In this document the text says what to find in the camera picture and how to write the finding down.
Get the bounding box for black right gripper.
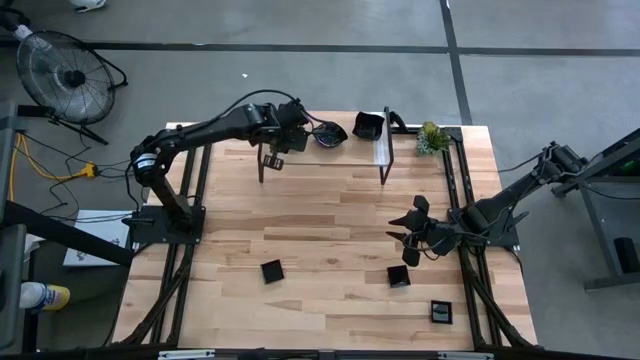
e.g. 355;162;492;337
385;194;458;268

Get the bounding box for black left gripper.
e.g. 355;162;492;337
262;98;316;172

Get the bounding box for black leaf shaped plate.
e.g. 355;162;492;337
312;120;350;150

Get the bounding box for small black square plate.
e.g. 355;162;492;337
260;259;286;286
386;264;412;289
430;299;454;325

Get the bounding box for black wavy square plate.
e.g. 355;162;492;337
351;111;386;142

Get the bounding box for wooden shelf riser black legs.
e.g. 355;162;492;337
256;103;396;186

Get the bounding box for small green potted plant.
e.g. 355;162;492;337
415;120;451;156

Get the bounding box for white cardboard box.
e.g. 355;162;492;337
62;209;134;269

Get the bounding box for black box device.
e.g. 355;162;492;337
613;236;640;275

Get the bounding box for black floor fan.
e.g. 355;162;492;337
14;29;129;146

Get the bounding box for person's shoe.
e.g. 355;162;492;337
68;0;107;13
12;24;51;51

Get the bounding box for black diagonal beam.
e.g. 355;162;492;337
0;199;137;269

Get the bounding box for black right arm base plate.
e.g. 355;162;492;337
449;207;530;249

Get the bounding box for black aluminium table frame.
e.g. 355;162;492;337
113;112;537;351

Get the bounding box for silver metal bracket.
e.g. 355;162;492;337
157;349;216;360
437;351;495;360

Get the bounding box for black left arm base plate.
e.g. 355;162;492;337
128;207;206;246

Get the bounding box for yellow power cable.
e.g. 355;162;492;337
7;132;99;204

